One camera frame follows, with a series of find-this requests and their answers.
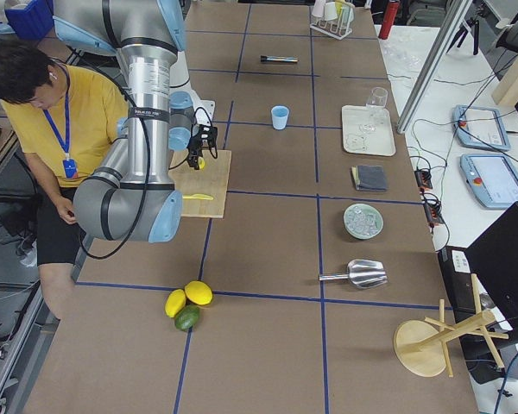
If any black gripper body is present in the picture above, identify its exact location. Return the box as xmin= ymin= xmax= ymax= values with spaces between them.
xmin=187 ymin=124 xmax=218 ymax=156

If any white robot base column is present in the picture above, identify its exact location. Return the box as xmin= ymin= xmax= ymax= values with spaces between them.
xmin=169 ymin=51 xmax=216 ymax=124

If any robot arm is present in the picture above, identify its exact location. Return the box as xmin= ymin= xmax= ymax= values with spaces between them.
xmin=54 ymin=1 xmax=207 ymax=242

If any light blue cup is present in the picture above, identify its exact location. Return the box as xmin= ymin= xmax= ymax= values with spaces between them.
xmin=271 ymin=105 xmax=289 ymax=130

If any yellow lemon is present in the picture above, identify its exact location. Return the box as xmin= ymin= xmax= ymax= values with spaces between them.
xmin=184 ymin=280 xmax=213 ymax=305
xmin=164 ymin=289 xmax=186 ymax=318

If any white cup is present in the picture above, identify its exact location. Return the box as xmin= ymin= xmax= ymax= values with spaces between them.
xmin=323 ymin=1 xmax=338 ymax=22

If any yellow cup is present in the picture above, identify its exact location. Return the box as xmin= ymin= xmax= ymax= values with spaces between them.
xmin=335 ymin=1 xmax=346 ymax=17

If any green cup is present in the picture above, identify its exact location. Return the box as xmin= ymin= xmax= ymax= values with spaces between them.
xmin=340 ymin=2 xmax=355 ymax=28

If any wooden cutting board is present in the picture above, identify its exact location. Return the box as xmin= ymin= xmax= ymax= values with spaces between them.
xmin=169 ymin=150 xmax=231 ymax=218

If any yellow plastic knife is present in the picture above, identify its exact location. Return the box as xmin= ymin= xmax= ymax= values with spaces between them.
xmin=182 ymin=193 xmax=214 ymax=201

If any steel muddler black tip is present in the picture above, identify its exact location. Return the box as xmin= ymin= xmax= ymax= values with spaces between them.
xmin=260 ymin=55 xmax=299 ymax=65

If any person in yellow shirt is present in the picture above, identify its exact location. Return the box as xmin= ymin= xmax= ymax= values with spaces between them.
xmin=0 ymin=41 xmax=128 ymax=319

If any green avocado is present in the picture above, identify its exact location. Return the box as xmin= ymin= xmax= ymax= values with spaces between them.
xmin=174 ymin=304 xmax=200 ymax=331

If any cream bear tray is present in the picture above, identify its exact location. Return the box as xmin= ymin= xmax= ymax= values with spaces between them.
xmin=341 ymin=105 xmax=396 ymax=157

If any grey folded cloth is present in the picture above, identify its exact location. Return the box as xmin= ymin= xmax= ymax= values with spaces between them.
xmin=351 ymin=165 xmax=388 ymax=191

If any clear wine glass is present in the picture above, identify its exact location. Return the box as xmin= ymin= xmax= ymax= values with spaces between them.
xmin=360 ymin=86 xmax=389 ymax=133

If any green bowl of ice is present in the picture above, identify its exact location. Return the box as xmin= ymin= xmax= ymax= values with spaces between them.
xmin=343 ymin=204 xmax=383 ymax=240

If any metal ice scoop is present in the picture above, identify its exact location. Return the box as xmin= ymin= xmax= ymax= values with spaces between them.
xmin=319 ymin=259 xmax=388 ymax=290

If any blue plastic bin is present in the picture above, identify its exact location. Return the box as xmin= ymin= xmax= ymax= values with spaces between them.
xmin=4 ymin=0 xmax=54 ymax=41

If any red bottle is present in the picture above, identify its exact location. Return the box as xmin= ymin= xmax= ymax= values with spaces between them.
xmin=378 ymin=0 xmax=400 ymax=40

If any upper teach pendant tablet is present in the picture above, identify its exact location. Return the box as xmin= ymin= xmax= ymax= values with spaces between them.
xmin=452 ymin=105 xmax=511 ymax=151

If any teach pendant tablet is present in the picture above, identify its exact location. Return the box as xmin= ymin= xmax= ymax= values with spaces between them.
xmin=459 ymin=154 xmax=518 ymax=210
xmin=452 ymin=105 xmax=511 ymax=151

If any lower teach pendant tablet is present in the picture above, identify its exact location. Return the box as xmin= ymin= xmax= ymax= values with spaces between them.
xmin=459 ymin=154 xmax=518 ymax=210

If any wooden mug tree stand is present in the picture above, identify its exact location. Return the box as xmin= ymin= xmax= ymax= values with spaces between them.
xmin=393 ymin=273 xmax=509 ymax=377

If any black laptop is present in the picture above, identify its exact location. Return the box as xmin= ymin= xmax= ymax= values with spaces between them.
xmin=438 ymin=202 xmax=518 ymax=378

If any white wire cup rack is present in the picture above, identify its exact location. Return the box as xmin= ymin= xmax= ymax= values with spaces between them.
xmin=310 ymin=12 xmax=352 ymax=40

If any aluminium frame post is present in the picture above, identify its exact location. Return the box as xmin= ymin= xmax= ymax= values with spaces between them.
xmin=396 ymin=0 xmax=473 ymax=135

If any black camera tripod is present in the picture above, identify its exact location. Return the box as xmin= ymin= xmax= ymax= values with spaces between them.
xmin=447 ymin=5 xmax=484 ymax=56

